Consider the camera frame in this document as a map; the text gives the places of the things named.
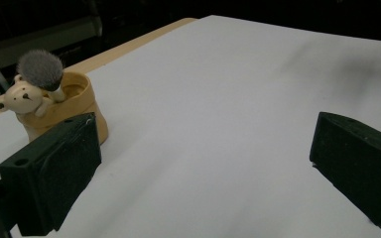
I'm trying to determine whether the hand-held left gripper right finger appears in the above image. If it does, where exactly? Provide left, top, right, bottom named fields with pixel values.
left=309, top=111, right=381, bottom=235

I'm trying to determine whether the black handled makeup brush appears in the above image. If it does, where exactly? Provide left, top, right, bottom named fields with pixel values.
left=16, top=49, right=67, bottom=103

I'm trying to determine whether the tan bear ceramic cup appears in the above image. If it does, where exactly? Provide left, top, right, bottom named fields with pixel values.
left=0, top=70, right=110, bottom=147

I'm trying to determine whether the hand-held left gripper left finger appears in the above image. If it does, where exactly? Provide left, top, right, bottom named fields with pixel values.
left=0, top=111, right=103, bottom=237

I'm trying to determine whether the wooden table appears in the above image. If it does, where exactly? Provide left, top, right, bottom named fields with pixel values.
left=0, top=17, right=198, bottom=124

